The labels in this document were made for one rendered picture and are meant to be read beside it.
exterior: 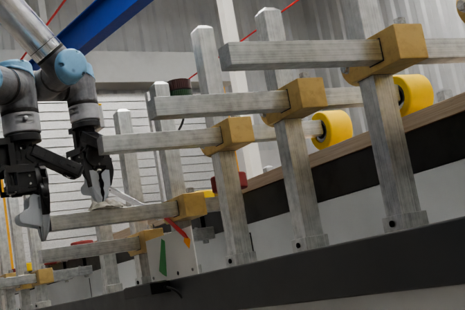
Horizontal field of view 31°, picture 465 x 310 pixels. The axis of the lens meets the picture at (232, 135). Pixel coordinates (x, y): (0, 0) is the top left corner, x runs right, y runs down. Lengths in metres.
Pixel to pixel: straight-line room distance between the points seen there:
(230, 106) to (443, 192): 0.39
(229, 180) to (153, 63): 9.02
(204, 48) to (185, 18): 9.87
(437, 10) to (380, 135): 9.65
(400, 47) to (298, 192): 0.35
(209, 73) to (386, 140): 0.56
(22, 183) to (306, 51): 0.76
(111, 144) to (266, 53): 0.50
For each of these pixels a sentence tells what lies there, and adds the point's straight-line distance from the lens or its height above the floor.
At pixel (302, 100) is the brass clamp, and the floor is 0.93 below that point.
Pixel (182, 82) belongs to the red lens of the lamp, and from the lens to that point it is 1.88.
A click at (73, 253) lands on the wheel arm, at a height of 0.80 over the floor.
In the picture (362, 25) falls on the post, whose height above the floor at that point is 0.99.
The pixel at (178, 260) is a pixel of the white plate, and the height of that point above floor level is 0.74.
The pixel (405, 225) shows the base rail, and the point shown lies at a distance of 1.16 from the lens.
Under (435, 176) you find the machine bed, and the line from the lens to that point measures 1.43.
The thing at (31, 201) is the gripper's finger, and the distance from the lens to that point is 1.68.
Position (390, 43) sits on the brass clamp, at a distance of 1.15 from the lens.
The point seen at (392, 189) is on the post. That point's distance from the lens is 1.18.
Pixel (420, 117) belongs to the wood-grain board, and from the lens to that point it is 1.44.
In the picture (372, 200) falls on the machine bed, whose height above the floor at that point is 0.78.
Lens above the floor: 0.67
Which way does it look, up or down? 10 degrees up
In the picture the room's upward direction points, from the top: 10 degrees counter-clockwise
